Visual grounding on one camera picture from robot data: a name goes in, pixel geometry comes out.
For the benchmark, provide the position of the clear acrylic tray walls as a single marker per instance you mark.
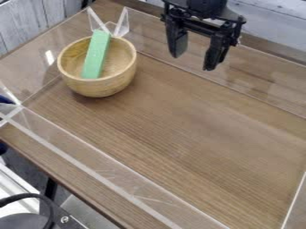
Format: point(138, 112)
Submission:
point(191, 149)

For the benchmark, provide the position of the blue object at left edge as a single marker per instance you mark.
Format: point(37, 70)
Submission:
point(5, 100)

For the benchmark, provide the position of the green rectangular block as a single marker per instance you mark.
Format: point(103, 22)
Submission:
point(96, 54)

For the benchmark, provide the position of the black table leg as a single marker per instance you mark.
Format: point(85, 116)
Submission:
point(51, 188)

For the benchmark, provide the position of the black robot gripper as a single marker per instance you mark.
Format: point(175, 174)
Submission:
point(207, 17)

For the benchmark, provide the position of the light wooden bowl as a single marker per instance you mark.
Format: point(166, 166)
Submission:
point(116, 75)

